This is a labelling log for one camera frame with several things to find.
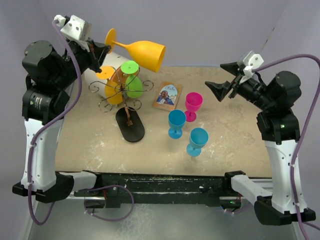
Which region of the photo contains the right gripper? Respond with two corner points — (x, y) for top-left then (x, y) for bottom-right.
(205, 60), (274, 110)

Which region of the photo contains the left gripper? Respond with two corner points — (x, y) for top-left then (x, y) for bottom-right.
(52, 36), (110, 90)

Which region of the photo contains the orange wine glass front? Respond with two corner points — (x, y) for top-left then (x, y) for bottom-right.
(96, 65), (123, 105)

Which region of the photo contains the orange wine glass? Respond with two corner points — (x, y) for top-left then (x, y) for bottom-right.
(96, 65), (123, 105)
(104, 28), (166, 73)

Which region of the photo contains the green wine glass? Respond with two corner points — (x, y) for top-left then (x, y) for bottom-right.
(120, 60), (144, 99)

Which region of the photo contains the orange wine glass back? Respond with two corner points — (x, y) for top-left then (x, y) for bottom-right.
(104, 28), (166, 73)

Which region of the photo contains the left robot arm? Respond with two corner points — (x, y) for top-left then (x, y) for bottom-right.
(12, 39), (111, 204)

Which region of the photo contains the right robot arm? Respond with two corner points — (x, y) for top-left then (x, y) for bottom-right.
(205, 62), (316, 226)

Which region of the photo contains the pink wine glass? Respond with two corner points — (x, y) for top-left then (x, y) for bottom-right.
(184, 92), (203, 122)

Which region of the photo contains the blue wine glass left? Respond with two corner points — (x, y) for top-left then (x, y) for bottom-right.
(168, 109), (187, 139)

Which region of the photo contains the blue wine glass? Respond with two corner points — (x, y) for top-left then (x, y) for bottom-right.
(168, 109), (187, 139)
(186, 127), (209, 157)

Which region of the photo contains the blue wine glass front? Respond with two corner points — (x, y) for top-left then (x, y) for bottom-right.
(186, 127), (209, 157)

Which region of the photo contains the metal wine glass rack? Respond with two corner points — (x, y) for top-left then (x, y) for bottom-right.
(98, 67), (154, 143)

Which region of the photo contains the orange picture book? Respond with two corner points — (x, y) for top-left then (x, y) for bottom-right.
(152, 81), (183, 112)

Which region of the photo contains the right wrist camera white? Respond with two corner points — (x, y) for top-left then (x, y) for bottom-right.
(237, 50), (264, 85)

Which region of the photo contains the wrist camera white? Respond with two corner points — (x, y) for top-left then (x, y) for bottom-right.
(53, 14), (92, 43)
(237, 50), (264, 85)

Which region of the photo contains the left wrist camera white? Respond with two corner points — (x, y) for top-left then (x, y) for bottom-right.
(53, 14), (92, 43)

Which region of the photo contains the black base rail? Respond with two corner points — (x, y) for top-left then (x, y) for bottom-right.
(74, 173), (244, 210)

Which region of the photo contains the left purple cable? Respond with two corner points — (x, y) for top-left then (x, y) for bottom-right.
(27, 21), (136, 226)

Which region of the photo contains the purple cable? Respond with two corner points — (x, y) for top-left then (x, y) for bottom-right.
(27, 21), (136, 226)
(222, 54), (320, 240)

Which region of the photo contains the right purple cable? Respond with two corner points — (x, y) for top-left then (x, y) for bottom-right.
(222, 54), (320, 240)

